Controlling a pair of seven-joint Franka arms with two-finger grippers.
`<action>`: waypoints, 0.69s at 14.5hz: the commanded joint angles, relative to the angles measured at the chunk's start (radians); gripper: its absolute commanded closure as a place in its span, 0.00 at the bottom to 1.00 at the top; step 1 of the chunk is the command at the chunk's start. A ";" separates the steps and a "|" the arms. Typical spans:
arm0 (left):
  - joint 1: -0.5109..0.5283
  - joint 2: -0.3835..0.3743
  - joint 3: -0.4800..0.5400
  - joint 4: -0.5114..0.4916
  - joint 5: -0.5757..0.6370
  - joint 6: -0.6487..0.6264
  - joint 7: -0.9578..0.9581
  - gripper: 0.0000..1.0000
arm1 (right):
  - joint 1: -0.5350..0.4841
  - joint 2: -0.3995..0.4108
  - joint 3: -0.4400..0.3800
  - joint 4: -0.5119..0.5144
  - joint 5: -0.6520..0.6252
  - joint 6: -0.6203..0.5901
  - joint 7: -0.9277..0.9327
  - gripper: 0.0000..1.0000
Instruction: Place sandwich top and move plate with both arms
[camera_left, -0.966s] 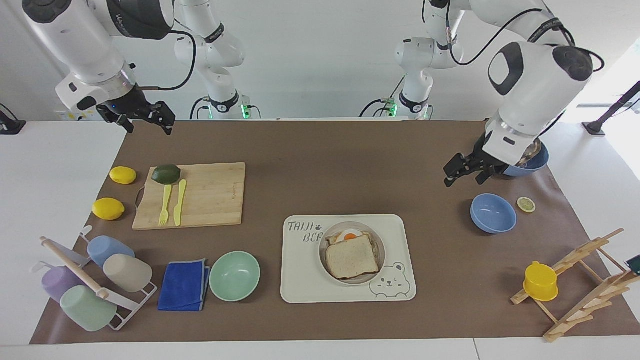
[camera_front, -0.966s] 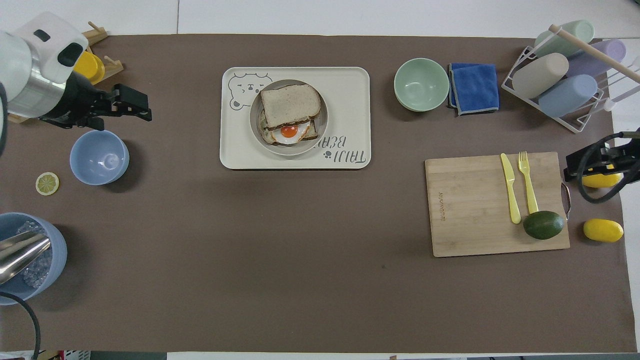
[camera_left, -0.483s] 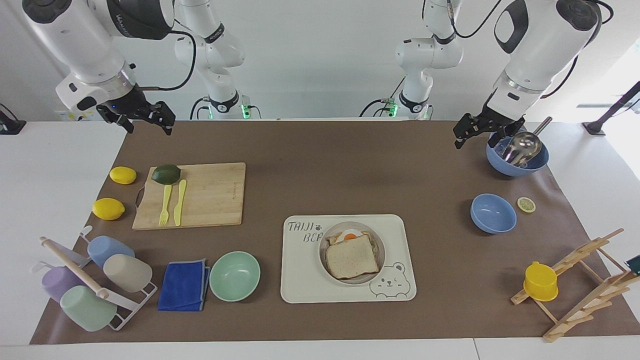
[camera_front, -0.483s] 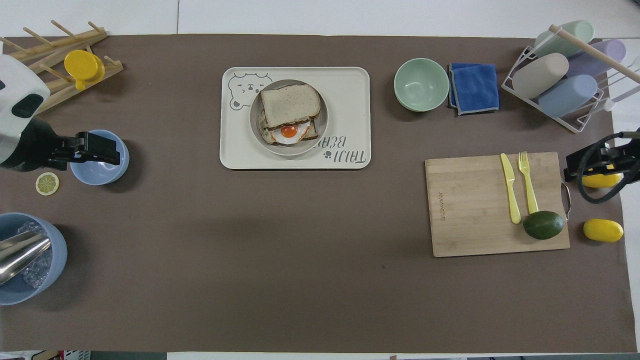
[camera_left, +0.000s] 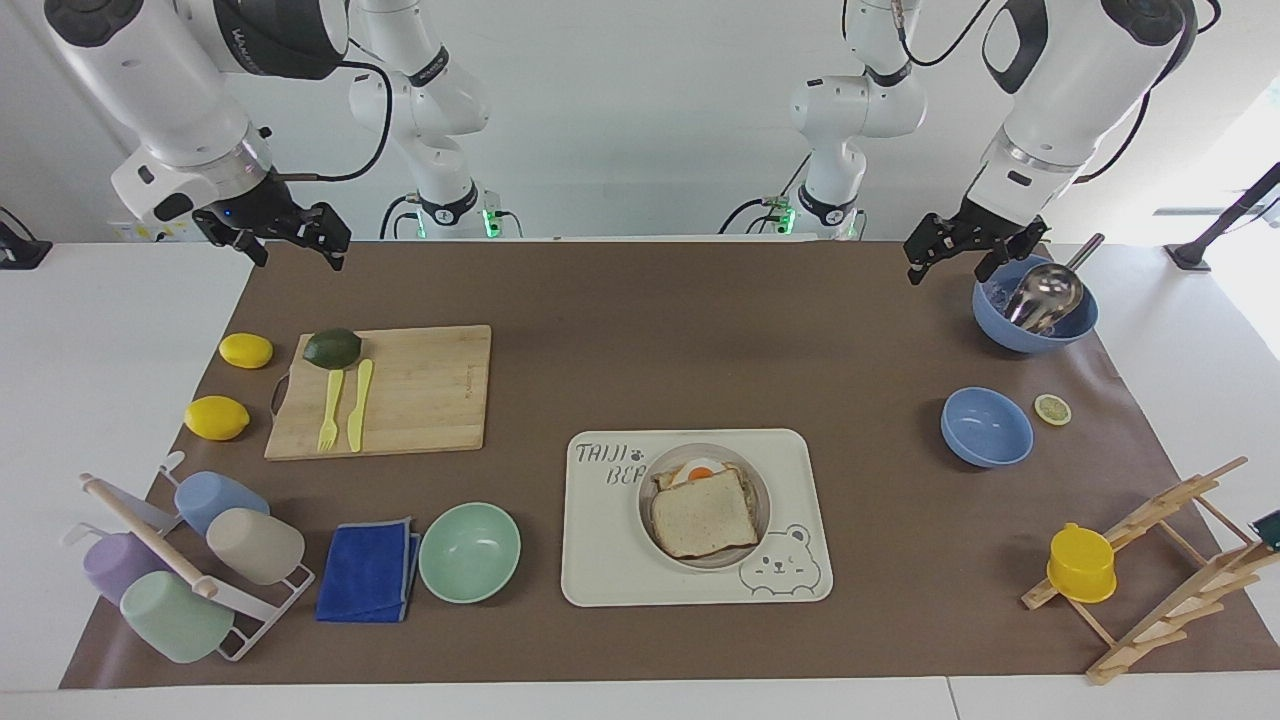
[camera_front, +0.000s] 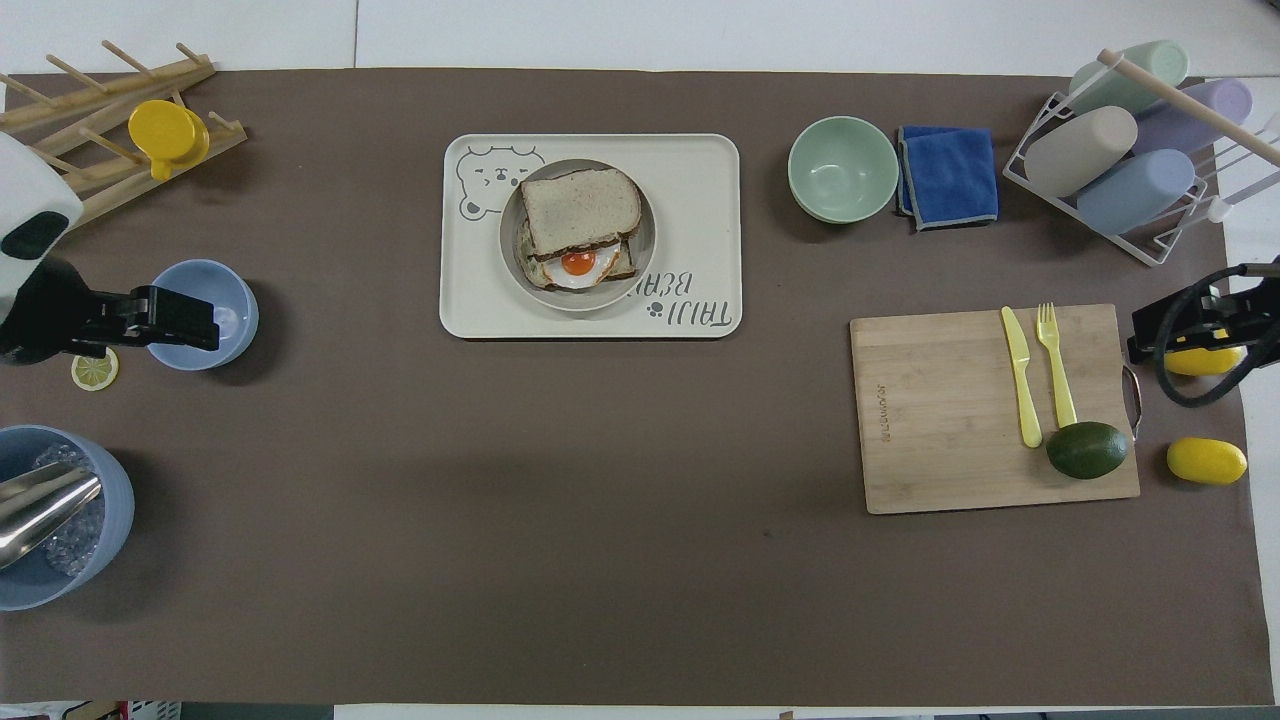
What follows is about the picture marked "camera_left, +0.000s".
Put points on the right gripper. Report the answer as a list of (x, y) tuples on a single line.
[(250, 207)]

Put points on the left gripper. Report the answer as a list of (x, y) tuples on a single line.
[(1002, 222)]

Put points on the wooden drying rack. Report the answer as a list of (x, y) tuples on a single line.
[(1165, 590)]

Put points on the silver metal ladle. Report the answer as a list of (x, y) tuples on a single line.
[(1045, 292)]

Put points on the yellow plastic fork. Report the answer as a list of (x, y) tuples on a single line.
[(331, 410)]

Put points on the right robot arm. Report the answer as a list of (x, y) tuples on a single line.
[(165, 85)]

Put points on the yellow cup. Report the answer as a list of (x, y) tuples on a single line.
[(1081, 565)]

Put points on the green cup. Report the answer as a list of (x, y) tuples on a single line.
[(175, 618)]

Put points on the yellow lemon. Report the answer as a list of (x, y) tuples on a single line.
[(216, 418), (246, 350)]

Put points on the white cup rack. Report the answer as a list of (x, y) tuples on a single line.
[(150, 535)]

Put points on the grey round plate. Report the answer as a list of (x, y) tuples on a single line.
[(760, 495)]

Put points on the green avocado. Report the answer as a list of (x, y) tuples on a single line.
[(332, 348)]

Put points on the yellow plastic knife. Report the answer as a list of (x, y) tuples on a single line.
[(358, 410)]

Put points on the wooden cutting board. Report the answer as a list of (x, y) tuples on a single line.
[(430, 390)]

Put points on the blue folded cloth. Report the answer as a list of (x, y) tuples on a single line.
[(368, 572)]

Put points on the green bowl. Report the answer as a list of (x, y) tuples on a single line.
[(469, 552)]

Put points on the blue bowl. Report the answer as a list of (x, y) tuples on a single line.
[(986, 428), (1030, 335)]

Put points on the beige cup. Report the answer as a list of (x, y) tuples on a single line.
[(258, 545)]

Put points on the cream tray with bear print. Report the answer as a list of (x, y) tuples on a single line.
[(600, 560)]

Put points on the blue cup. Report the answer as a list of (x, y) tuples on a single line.
[(215, 500)]

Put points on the toasted bread slice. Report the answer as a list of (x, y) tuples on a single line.
[(703, 515)]

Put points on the purple cup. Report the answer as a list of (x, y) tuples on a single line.
[(115, 563)]

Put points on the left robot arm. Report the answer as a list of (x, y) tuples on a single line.
[(1075, 75)]

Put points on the black stand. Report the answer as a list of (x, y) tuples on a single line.
[(1215, 230), (20, 250)]

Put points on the fried egg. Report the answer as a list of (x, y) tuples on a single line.
[(698, 470)]

